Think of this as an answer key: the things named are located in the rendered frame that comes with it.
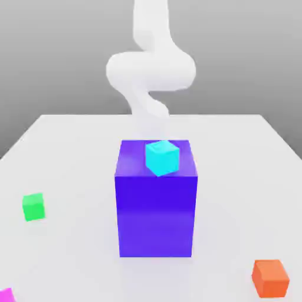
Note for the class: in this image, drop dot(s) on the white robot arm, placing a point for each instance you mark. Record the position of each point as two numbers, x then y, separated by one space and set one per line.
151 70

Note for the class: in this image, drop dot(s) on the small cyan cube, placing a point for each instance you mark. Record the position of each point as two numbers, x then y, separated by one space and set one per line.
162 158

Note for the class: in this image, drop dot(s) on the small green cube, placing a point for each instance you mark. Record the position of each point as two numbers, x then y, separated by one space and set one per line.
33 207

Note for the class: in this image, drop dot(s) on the small orange cube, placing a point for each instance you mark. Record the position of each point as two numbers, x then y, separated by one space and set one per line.
270 279

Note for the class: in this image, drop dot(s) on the small magenta cube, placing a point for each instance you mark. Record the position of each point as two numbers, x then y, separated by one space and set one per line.
6 296

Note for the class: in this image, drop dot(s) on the large purple box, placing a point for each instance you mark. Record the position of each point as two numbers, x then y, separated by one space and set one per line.
155 212

